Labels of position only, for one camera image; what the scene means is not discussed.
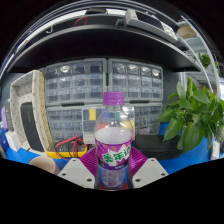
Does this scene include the flat black case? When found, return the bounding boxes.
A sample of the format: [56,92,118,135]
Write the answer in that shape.
[132,133,183,161]

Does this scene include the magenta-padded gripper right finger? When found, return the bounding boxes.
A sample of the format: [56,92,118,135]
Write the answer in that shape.
[126,147,169,190]

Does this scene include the purple package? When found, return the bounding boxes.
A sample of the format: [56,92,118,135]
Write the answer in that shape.
[0,106,8,130]

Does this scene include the white pegboard stand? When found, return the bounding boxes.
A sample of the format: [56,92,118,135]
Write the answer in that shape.
[9,69,54,157]

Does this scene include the small white box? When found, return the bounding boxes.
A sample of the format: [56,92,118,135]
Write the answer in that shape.
[4,129,22,153]

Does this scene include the white metal rack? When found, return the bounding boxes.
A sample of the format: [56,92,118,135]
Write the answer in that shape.
[179,19,224,98]

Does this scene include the clear compartment box, coloured parts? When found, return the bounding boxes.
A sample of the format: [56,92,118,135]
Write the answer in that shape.
[81,105,136,145]

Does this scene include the green leafy potted plant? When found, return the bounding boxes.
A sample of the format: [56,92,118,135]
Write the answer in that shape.
[156,77,224,155]

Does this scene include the yellow multimeter with red leads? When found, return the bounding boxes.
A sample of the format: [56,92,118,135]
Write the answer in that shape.
[45,134,91,161]

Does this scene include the dark bench shelf unit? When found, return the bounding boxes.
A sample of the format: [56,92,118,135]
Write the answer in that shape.
[0,6,205,75]

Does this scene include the beige mug with grey dots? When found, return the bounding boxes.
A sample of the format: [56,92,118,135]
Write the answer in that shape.
[29,155,62,176]

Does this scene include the grey small-parts drawer cabinet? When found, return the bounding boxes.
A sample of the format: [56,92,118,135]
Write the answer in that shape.
[107,58,164,103]
[44,58,108,106]
[46,105,84,143]
[133,102,164,136]

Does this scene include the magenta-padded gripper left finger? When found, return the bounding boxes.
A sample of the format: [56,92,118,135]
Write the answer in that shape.
[57,147,100,190]

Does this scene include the dark upright box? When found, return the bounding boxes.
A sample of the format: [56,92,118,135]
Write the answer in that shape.
[3,99,15,132]

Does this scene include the purple-capped clear drink bottle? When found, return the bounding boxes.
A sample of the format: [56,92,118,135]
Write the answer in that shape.
[94,91,133,191]

